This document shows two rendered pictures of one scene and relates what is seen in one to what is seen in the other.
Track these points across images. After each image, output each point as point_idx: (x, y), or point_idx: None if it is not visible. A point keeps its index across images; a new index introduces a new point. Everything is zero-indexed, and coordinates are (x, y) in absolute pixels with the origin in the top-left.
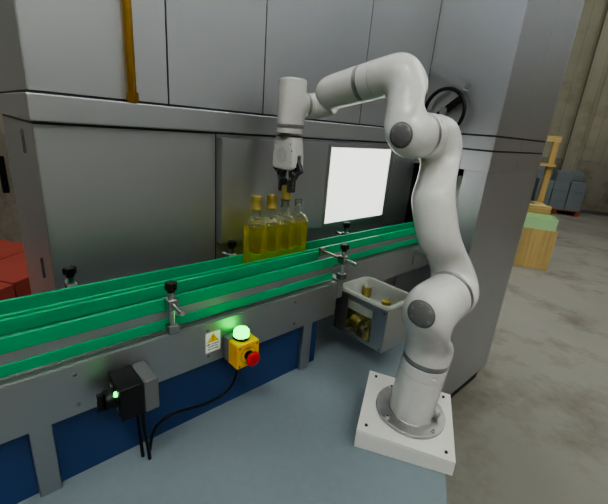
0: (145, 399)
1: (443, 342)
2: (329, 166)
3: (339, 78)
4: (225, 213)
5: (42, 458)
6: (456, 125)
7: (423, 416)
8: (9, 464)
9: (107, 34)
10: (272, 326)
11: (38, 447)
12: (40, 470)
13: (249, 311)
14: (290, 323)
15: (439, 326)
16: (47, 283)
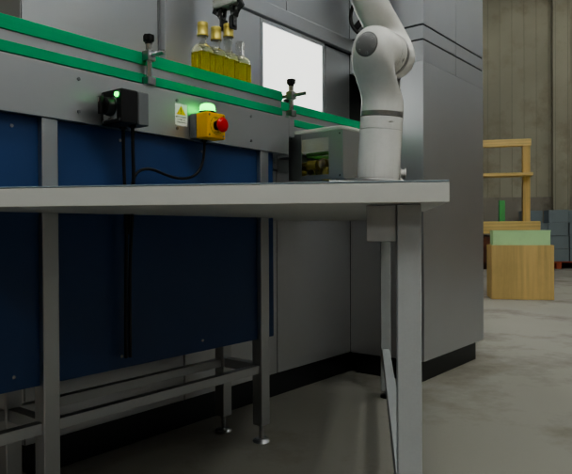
0: (138, 110)
1: (389, 69)
2: (262, 40)
3: None
4: (168, 52)
5: (48, 151)
6: None
7: (389, 167)
8: (22, 148)
9: None
10: (231, 132)
11: (46, 137)
12: (45, 164)
13: (211, 101)
14: (247, 138)
15: (382, 47)
16: None
